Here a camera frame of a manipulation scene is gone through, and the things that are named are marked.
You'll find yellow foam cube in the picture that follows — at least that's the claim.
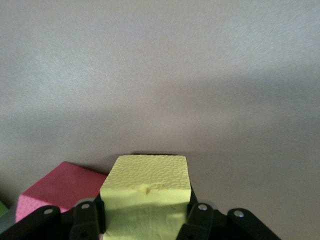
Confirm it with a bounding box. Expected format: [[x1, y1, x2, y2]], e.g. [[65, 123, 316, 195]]
[[99, 154, 193, 240]]

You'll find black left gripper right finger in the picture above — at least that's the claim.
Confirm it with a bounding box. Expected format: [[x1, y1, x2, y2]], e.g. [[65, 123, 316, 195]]
[[174, 186, 282, 240]]

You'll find red foam cube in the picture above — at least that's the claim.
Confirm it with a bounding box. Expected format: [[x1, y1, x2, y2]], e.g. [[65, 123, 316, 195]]
[[15, 161, 109, 223]]

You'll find green foam cube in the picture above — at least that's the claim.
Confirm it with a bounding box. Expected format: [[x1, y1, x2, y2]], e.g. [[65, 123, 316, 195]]
[[0, 199, 10, 218]]

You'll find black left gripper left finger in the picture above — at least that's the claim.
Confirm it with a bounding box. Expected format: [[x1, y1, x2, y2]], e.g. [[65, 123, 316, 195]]
[[0, 196, 106, 240]]

